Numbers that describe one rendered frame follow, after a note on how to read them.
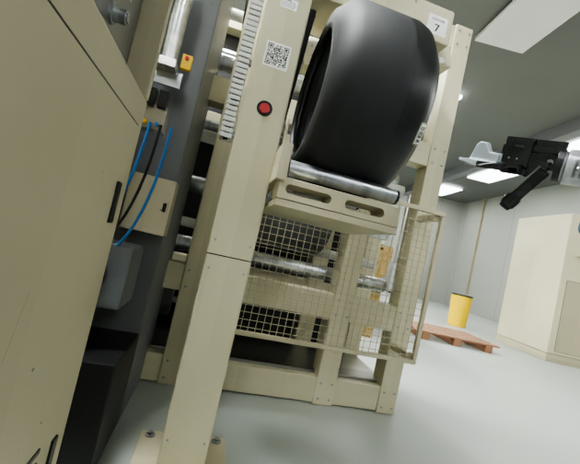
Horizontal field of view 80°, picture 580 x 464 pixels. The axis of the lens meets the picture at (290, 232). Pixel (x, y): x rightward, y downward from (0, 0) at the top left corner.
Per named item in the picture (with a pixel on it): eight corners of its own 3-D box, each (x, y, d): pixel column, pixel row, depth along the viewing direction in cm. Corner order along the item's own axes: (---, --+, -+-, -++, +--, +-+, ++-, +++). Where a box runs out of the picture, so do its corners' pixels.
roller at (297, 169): (287, 156, 95) (284, 161, 99) (284, 171, 94) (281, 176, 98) (401, 188, 102) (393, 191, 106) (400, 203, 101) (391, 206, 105)
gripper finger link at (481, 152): (464, 139, 88) (504, 144, 82) (458, 163, 89) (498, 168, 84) (460, 138, 85) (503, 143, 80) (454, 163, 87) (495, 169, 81)
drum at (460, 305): (451, 326, 613) (458, 294, 616) (441, 321, 650) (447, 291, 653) (471, 330, 615) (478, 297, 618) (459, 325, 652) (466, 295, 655)
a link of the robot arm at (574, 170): (582, 186, 77) (580, 189, 71) (557, 182, 80) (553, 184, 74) (595, 151, 75) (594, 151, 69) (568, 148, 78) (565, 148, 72)
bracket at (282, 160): (275, 178, 90) (284, 141, 90) (257, 194, 129) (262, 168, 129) (287, 180, 90) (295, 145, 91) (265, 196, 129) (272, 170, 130)
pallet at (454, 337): (411, 336, 408) (413, 328, 409) (390, 322, 484) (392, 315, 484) (501, 356, 412) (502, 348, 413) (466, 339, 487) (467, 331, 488)
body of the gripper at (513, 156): (510, 136, 84) (572, 143, 77) (500, 172, 87) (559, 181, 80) (504, 135, 79) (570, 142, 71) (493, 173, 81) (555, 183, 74)
